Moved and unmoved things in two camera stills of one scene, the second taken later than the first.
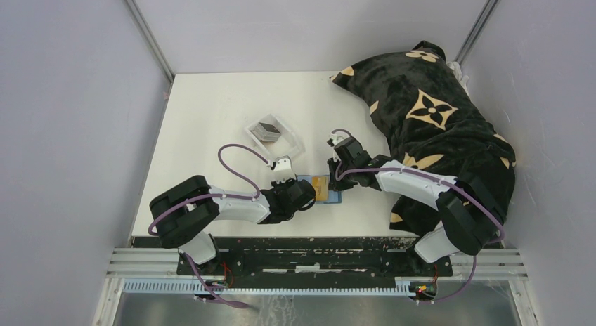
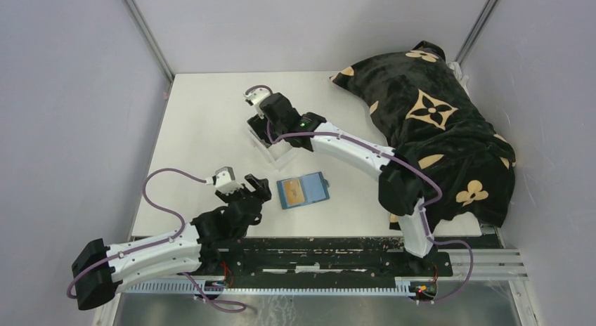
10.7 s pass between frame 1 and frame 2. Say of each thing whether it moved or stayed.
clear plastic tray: stayed
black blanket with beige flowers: stayed
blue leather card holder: moved
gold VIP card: moved
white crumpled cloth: stayed
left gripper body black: moved
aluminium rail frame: stayed
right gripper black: moved
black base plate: stayed
